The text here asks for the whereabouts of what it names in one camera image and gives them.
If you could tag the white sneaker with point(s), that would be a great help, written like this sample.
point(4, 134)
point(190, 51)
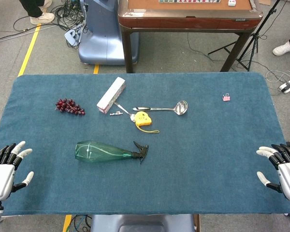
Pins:
point(284, 48)

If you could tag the pink binder clip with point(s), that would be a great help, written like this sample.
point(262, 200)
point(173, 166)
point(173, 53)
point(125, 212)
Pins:
point(226, 98)

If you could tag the grey power strip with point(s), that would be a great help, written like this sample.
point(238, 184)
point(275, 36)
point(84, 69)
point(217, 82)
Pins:
point(72, 35)

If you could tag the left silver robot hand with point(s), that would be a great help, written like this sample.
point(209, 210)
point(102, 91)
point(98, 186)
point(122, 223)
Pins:
point(1, 180)

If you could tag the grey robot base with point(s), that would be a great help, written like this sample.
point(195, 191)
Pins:
point(140, 223)

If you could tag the row of mahjong tiles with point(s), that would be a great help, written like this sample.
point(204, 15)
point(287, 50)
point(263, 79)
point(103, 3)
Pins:
point(188, 1)

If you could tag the dark red grape bunch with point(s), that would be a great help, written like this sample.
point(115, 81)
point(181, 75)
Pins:
point(68, 106)

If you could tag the blue table cloth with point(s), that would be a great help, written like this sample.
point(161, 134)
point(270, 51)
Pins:
point(183, 157)

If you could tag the yellow tape measure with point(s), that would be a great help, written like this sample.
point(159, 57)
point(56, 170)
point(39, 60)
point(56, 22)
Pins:
point(143, 119)

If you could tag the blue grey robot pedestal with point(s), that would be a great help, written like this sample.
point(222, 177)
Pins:
point(104, 36)

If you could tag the single white mahjong tile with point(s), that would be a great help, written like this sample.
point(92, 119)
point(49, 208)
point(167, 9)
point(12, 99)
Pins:
point(232, 2)

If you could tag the white pink floral box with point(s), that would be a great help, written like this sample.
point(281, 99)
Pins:
point(111, 95)

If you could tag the steel soup ladle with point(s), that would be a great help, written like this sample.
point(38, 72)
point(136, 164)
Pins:
point(180, 107)

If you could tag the beige sneaker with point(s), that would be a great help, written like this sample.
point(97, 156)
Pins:
point(47, 3)
point(42, 18)

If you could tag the small steel spoon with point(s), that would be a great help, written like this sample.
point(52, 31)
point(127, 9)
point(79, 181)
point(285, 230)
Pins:
point(123, 109)

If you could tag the green plastic spray bottle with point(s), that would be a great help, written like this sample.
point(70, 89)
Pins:
point(99, 151)

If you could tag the person's black trouser leg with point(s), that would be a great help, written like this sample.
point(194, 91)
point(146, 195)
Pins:
point(31, 6)

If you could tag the brown mahjong table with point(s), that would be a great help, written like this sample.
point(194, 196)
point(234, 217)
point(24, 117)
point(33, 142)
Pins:
point(191, 21)

